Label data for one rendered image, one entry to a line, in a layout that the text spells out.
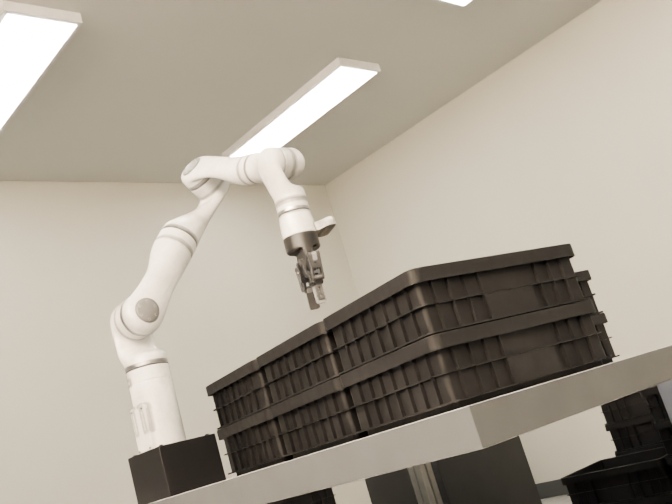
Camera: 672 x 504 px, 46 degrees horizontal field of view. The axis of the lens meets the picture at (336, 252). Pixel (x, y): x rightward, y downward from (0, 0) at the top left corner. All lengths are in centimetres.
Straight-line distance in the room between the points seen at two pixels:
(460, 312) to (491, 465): 240
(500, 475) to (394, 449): 290
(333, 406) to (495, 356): 36
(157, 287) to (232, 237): 410
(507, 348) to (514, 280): 13
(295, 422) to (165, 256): 48
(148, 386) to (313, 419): 36
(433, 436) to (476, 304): 59
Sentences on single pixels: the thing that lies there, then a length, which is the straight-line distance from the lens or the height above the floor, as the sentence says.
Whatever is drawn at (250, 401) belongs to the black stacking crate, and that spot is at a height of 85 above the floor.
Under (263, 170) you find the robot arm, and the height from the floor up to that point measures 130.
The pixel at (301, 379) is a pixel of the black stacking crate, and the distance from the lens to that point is 162.
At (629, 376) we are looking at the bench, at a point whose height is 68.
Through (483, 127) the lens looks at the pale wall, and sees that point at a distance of 566.
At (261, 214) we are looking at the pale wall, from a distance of 612.
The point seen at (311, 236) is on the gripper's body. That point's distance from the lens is 168.
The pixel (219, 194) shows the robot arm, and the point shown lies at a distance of 198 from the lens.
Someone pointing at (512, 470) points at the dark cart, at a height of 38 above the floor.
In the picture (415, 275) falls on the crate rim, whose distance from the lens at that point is 127.
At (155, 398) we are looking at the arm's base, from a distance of 172.
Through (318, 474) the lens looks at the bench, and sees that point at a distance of 91.
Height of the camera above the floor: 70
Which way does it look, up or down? 13 degrees up
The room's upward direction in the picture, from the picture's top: 17 degrees counter-clockwise
